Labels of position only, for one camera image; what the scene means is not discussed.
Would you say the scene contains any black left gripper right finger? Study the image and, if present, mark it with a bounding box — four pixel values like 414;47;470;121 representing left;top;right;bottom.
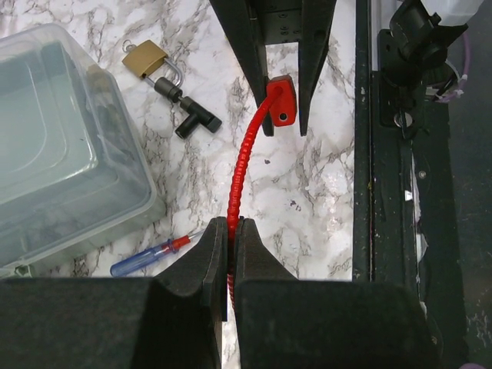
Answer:
234;219;440;368

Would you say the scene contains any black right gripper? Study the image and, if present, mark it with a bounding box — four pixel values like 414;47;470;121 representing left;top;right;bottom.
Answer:
210;0;337;135

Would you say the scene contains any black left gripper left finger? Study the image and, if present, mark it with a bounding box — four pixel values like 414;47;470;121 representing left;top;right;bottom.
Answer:
1;218;228;368

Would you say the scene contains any red cable lock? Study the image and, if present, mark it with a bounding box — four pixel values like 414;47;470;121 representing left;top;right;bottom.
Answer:
227;75;298;301

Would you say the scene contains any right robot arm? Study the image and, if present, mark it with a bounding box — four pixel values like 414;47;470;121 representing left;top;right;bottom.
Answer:
211;1;481;135

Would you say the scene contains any black cylinder lock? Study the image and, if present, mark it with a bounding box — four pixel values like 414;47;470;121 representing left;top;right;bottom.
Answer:
154;77;222;139

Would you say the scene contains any brass padlock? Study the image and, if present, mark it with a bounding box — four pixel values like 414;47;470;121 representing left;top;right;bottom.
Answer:
122;39;184;87

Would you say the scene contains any clear plastic storage box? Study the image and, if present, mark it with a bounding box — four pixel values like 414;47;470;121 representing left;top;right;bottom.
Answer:
1;24;165;278

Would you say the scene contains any blue handled screwdriver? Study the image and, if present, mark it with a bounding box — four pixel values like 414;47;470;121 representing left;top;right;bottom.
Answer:
110;230;204;278

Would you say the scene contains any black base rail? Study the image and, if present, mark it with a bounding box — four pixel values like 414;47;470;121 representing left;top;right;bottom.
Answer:
352;1;491;368

